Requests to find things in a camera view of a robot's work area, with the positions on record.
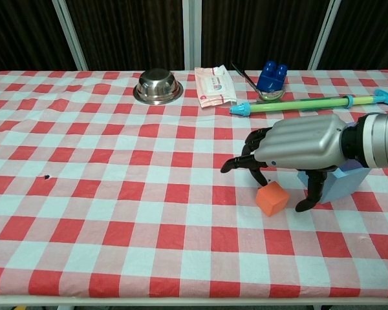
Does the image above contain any metal spoon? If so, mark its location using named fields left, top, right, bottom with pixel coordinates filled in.
left=230, top=61, right=286, bottom=103

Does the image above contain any purple foam cube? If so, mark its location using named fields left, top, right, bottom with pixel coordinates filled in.
left=339, top=121, right=365, bottom=172

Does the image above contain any pink white wet wipes pack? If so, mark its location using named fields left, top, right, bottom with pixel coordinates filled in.
left=193, top=65, right=237, bottom=109

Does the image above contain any small orange foam cube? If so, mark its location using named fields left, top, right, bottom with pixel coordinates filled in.
left=255, top=181, right=290, bottom=218

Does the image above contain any dark brown curtain panel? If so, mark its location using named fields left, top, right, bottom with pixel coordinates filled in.
left=66, top=0, right=185, bottom=71
left=200, top=0, right=333, bottom=70
left=316, top=0, right=388, bottom=71
left=0, top=0, right=77, bottom=74

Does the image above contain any red white checkered tablecloth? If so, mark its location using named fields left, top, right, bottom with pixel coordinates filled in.
left=0, top=69, right=388, bottom=300

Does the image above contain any dark blue toy brick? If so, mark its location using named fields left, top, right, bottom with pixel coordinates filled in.
left=257, top=61, right=288, bottom=93

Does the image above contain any large blue foam cube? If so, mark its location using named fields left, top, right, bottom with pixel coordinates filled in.
left=297, top=167, right=371, bottom=205

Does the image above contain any white partition frame post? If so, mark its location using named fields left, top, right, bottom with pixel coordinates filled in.
left=308, top=0, right=343, bottom=70
left=182, top=0, right=203, bottom=70
left=50, top=0, right=89, bottom=72

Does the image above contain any green and teal toy pump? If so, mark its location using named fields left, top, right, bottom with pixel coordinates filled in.
left=229, top=89, right=388, bottom=116

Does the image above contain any upturned stainless steel bowl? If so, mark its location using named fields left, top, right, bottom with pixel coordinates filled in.
left=133, top=68, right=184, bottom=105

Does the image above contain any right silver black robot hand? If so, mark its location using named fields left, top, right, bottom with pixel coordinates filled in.
left=220, top=113, right=347, bottom=213

